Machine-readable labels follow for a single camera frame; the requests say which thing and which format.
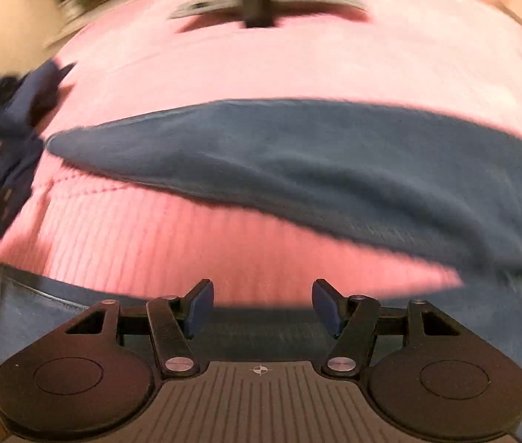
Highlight pink ribbed fleece blanket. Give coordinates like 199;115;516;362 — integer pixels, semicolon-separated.
0;0;522;379

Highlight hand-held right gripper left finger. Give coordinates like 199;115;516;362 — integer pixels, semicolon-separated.
51;279;215;377

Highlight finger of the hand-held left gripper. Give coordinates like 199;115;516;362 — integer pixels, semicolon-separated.
0;60;77;137
0;131;47;271

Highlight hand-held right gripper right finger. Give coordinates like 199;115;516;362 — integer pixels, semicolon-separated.
313;279;474;377

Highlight blue denim jeans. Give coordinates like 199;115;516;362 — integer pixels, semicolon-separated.
0;97;522;425

